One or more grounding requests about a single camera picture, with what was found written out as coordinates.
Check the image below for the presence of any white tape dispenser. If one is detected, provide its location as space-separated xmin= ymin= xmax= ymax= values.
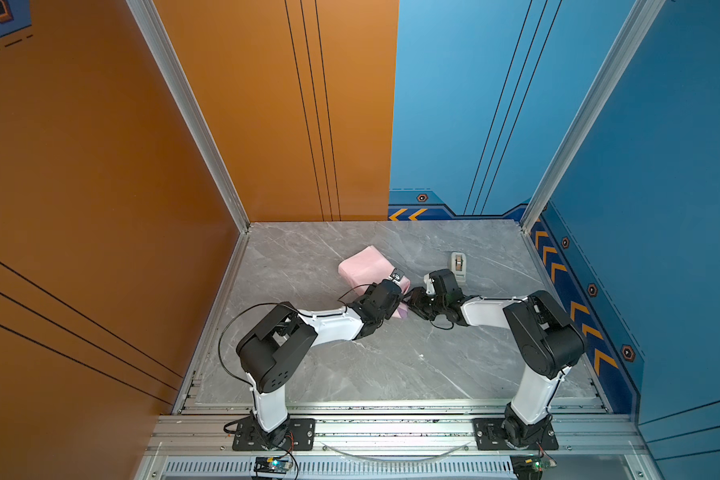
xmin=450 ymin=252 xmax=466 ymax=284

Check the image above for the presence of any left aluminium corner post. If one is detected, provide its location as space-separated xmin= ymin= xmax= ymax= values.
xmin=126 ymin=0 xmax=251 ymax=234

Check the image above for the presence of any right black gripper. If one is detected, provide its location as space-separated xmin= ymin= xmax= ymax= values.
xmin=399 ymin=287 xmax=448 ymax=321

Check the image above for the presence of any clear curved cable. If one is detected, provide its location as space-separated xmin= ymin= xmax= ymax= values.
xmin=317 ymin=440 xmax=475 ymax=464

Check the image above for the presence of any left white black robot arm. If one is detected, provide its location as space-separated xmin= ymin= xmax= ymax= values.
xmin=236 ymin=278 xmax=403 ymax=447

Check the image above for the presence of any aluminium front rail frame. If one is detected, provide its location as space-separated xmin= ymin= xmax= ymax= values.
xmin=137 ymin=397 xmax=660 ymax=479

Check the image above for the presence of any right green circuit board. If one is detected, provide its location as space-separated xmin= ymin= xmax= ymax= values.
xmin=510 ymin=457 xmax=543 ymax=480

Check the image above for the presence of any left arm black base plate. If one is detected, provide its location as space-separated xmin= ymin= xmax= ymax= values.
xmin=224 ymin=415 xmax=316 ymax=452

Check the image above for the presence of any aluminium corner post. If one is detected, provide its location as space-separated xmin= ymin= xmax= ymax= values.
xmin=126 ymin=0 xmax=251 ymax=234
xmin=520 ymin=0 xmax=665 ymax=234

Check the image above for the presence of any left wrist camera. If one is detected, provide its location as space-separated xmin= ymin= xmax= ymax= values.
xmin=389 ymin=269 xmax=405 ymax=286

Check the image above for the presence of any purple wrapping paper sheet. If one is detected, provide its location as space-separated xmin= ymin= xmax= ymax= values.
xmin=338 ymin=246 xmax=410 ymax=326

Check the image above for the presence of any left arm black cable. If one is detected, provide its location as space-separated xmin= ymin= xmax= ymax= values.
xmin=217 ymin=301 xmax=277 ymax=385

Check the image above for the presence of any left green circuit board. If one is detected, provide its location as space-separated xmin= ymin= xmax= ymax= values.
xmin=252 ymin=456 xmax=294 ymax=479

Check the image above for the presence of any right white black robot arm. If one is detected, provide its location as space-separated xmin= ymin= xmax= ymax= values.
xmin=404 ymin=269 xmax=587 ymax=449

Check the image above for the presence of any right aluminium corner post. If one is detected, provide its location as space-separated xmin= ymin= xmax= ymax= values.
xmin=520 ymin=0 xmax=665 ymax=234

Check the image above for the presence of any green circuit board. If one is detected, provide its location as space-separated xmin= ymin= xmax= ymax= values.
xmin=510 ymin=457 xmax=543 ymax=480
xmin=252 ymin=456 xmax=294 ymax=479

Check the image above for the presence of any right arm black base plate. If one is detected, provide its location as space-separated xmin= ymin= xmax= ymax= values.
xmin=472 ymin=417 xmax=559 ymax=451

